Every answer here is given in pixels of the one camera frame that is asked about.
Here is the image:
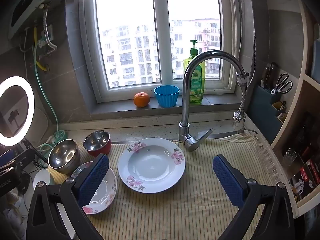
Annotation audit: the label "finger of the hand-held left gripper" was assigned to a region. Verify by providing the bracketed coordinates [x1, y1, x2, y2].
[0, 148, 34, 178]

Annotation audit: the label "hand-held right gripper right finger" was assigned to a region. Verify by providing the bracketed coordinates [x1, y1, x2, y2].
[212, 154, 296, 240]

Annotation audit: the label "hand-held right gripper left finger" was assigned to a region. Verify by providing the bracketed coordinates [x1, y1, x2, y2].
[26, 153, 110, 240]

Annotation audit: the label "light green ceramic bowl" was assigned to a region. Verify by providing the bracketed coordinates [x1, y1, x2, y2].
[33, 169, 55, 193]

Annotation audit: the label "large pink floral plate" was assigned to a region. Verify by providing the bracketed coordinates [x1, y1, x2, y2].
[118, 138, 186, 193]

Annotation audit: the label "small pink floral plate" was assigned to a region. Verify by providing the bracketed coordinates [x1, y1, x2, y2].
[71, 162, 117, 215]

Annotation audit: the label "black tripod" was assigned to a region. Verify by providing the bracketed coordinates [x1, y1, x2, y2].
[21, 140, 49, 164]

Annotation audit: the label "red steel-lined bowl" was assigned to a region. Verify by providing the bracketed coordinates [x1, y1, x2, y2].
[83, 130, 112, 157]

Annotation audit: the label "stainless steel bowl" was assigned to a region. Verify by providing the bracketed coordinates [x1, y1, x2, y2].
[48, 139, 81, 175]

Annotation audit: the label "yellow striped cloth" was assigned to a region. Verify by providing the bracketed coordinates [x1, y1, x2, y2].
[47, 132, 299, 240]

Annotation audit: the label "clear drinking glass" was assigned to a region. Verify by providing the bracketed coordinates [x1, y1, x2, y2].
[283, 148, 298, 167]

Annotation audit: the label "red printed box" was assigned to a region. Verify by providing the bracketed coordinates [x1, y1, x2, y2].
[290, 159, 319, 203]

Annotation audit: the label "dark knife holder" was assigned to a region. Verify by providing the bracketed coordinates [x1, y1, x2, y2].
[247, 85, 288, 140]

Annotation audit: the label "chrome faucet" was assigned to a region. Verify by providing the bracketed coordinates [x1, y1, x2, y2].
[179, 50, 250, 152]

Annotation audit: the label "white framed shelf cabinet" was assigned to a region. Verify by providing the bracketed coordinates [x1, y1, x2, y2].
[270, 0, 320, 215]

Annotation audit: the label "orange tangerine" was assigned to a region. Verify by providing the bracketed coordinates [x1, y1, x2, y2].
[133, 92, 150, 108]

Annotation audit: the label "green dish soap bottle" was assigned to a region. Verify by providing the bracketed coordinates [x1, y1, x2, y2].
[183, 40, 206, 104]

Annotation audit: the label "blue fluted silicone cup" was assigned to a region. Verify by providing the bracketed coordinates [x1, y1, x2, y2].
[154, 85, 180, 107]

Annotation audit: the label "yellow gas pipe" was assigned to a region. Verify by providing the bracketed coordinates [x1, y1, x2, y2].
[34, 26, 49, 72]

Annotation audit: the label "white framed window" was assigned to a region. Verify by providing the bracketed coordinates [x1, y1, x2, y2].
[79, 0, 240, 103]

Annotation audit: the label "grey water heater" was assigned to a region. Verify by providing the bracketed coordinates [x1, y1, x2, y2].
[9, 0, 66, 39]

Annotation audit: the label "white ring light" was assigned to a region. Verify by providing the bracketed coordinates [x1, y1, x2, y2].
[0, 76, 35, 147]

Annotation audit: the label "green hose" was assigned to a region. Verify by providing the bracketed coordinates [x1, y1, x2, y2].
[34, 40, 67, 160]

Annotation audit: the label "dark handled knife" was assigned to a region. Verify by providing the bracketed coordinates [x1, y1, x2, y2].
[268, 62, 278, 89]
[260, 66, 270, 88]

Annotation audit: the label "black handled scissors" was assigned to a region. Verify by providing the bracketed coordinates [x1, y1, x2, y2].
[271, 73, 293, 95]

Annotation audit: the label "metal flexible hose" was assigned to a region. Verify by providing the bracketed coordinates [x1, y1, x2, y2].
[42, 9, 58, 53]

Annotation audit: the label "window bead cord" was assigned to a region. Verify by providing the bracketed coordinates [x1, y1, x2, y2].
[237, 0, 257, 88]

